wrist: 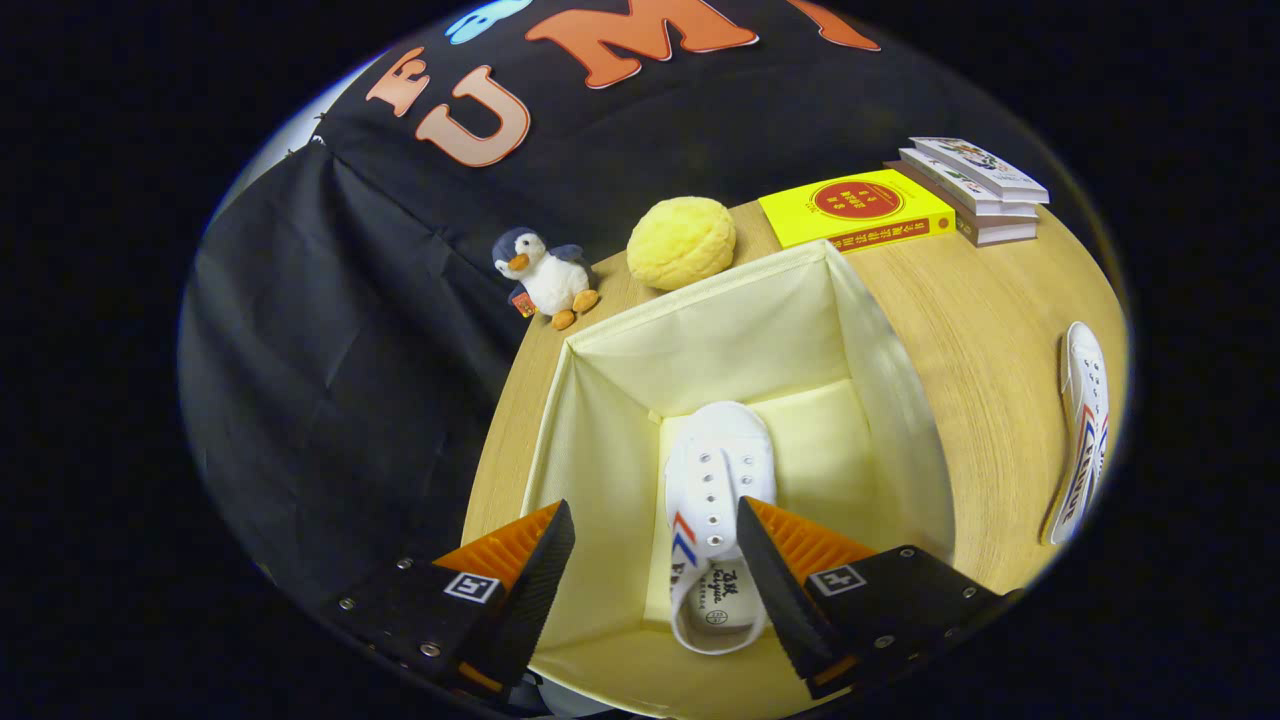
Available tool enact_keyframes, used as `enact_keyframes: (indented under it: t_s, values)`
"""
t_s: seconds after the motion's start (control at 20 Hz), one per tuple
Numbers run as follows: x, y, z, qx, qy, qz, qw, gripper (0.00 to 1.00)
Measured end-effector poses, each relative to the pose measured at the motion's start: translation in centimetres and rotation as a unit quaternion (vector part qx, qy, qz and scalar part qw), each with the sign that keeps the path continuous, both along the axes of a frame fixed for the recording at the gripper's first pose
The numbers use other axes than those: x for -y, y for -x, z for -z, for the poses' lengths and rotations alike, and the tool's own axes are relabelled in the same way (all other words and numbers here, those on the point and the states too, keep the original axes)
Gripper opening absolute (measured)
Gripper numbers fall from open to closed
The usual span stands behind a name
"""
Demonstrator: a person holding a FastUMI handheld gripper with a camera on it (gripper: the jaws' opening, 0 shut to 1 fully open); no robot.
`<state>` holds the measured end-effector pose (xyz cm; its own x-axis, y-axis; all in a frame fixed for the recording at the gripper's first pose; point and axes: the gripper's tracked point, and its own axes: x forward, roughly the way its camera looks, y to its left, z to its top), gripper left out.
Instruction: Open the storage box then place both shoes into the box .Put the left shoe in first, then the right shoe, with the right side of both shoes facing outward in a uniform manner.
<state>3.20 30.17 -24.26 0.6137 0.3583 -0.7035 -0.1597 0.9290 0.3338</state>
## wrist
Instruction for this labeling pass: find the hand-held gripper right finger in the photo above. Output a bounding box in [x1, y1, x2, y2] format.
[737, 497, 1026, 701]

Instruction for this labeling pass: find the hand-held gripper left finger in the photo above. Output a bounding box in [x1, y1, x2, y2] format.
[322, 500, 577, 706]

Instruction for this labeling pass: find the white canvas shoe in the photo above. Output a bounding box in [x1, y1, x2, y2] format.
[663, 401, 779, 656]
[1040, 320, 1111, 546]

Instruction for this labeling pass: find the cream fabric storage box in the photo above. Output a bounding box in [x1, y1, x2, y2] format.
[520, 238, 958, 720]

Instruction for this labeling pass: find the penguin plush toy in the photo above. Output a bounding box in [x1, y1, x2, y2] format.
[492, 227, 601, 332]

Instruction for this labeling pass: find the yellow plush ball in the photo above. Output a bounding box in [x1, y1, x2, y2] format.
[627, 196, 738, 292]

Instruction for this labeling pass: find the yellow book with red circle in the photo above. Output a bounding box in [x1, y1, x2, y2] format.
[758, 168, 957, 254]

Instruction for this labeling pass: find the brown cover book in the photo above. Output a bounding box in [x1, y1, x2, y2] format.
[884, 160, 1039, 247]

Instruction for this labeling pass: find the white illustrated book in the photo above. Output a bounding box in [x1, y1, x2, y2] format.
[897, 148, 1041, 219]

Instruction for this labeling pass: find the white floral cover book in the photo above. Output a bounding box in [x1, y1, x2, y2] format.
[908, 136, 1051, 206]

